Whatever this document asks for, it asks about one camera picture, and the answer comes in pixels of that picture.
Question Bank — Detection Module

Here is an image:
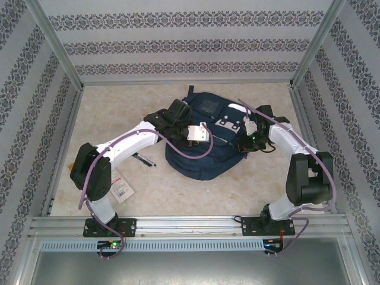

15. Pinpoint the navy blue backpack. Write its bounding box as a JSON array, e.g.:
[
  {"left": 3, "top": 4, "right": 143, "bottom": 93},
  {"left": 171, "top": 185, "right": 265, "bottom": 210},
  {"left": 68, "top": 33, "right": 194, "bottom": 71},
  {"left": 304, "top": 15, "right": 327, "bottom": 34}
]
[{"left": 164, "top": 85, "right": 270, "bottom": 181}]

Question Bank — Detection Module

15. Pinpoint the black marker pen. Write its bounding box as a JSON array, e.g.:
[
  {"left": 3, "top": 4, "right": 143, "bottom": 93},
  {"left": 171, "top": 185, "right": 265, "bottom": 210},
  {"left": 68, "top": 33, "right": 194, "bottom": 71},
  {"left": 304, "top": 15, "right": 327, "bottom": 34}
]
[{"left": 132, "top": 152, "right": 157, "bottom": 167}]

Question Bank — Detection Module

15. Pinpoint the white and red packet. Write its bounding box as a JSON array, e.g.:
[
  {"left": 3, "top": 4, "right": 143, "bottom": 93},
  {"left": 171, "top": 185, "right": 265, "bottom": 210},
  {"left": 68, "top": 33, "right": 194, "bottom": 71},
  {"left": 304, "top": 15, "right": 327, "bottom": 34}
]
[{"left": 110, "top": 168, "right": 136, "bottom": 205}]

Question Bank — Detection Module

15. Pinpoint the grey metal tray panel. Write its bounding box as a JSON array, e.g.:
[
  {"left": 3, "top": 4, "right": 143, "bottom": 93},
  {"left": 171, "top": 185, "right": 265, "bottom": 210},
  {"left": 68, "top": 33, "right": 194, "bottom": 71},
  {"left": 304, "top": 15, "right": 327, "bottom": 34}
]
[{"left": 29, "top": 252, "right": 357, "bottom": 285}]

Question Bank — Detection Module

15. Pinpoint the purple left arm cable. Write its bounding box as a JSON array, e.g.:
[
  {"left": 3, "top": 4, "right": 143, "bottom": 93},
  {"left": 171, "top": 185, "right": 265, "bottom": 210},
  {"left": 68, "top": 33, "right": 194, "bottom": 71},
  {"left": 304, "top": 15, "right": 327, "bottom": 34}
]
[{"left": 77, "top": 123, "right": 214, "bottom": 259}]

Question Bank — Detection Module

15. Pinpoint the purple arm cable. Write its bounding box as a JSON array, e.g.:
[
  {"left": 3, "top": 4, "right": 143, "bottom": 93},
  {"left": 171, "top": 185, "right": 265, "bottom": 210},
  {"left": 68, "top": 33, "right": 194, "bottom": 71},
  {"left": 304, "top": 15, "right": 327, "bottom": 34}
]
[
  {"left": 237, "top": 98, "right": 336, "bottom": 259},
  {"left": 77, "top": 123, "right": 214, "bottom": 259}
]

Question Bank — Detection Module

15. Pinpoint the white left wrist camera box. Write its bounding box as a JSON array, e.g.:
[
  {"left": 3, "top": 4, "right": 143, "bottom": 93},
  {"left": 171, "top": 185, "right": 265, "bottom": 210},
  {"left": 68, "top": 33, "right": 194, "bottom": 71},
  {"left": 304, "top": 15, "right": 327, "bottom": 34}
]
[{"left": 186, "top": 122, "right": 211, "bottom": 143}]

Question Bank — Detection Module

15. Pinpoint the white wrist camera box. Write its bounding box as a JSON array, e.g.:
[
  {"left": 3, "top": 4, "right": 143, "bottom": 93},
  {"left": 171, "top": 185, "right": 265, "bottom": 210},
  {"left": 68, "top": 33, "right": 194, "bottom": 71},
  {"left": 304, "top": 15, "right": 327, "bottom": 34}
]
[
  {"left": 242, "top": 116, "right": 258, "bottom": 135},
  {"left": 186, "top": 122, "right": 211, "bottom": 143}
]

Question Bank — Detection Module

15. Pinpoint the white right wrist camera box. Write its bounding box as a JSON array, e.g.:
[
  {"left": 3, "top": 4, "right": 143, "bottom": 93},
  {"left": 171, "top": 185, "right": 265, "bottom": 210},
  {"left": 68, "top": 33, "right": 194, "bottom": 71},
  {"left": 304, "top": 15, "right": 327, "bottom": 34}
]
[{"left": 242, "top": 116, "right": 258, "bottom": 135}]

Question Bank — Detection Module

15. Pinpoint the metal side rail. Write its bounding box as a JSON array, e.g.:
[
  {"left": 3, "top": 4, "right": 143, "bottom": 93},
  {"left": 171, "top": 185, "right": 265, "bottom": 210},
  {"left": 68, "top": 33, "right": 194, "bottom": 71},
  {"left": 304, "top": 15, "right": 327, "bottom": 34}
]
[
  {"left": 40, "top": 88, "right": 86, "bottom": 217},
  {"left": 289, "top": 84, "right": 339, "bottom": 214}
]

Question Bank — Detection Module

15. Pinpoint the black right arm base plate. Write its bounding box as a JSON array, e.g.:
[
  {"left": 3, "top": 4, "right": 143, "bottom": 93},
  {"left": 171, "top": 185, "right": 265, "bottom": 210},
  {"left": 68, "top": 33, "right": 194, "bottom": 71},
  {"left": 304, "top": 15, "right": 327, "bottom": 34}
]
[{"left": 242, "top": 216, "right": 296, "bottom": 237}]

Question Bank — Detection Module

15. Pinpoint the aluminium mounting rail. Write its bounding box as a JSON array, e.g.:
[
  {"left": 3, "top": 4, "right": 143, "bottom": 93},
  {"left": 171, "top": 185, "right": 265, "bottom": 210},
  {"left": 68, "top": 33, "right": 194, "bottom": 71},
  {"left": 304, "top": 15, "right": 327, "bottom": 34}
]
[{"left": 29, "top": 216, "right": 348, "bottom": 238}]

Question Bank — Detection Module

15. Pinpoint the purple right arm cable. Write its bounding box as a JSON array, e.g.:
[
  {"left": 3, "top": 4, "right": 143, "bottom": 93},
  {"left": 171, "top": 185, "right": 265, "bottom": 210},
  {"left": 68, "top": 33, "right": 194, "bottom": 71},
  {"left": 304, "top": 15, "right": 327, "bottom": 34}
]
[{"left": 237, "top": 98, "right": 336, "bottom": 259}]

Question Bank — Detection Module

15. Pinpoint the metal frame post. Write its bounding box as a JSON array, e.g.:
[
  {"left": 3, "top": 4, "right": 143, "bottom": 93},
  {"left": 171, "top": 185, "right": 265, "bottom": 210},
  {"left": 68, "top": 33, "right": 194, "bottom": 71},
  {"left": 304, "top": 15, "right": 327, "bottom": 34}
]
[
  {"left": 289, "top": 0, "right": 348, "bottom": 90},
  {"left": 25, "top": 0, "right": 86, "bottom": 91}
]

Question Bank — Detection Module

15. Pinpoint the grey slotted cable duct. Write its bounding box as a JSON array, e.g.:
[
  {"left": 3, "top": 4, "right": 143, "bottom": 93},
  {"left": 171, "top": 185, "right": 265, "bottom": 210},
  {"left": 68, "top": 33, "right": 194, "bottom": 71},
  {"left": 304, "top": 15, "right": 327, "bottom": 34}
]
[{"left": 40, "top": 239, "right": 265, "bottom": 253}]

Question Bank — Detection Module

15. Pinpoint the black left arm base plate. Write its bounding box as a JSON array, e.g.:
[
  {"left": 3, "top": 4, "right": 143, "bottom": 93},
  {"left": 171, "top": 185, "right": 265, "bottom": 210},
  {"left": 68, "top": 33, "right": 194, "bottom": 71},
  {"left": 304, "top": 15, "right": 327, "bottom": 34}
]
[{"left": 83, "top": 218, "right": 137, "bottom": 238}]

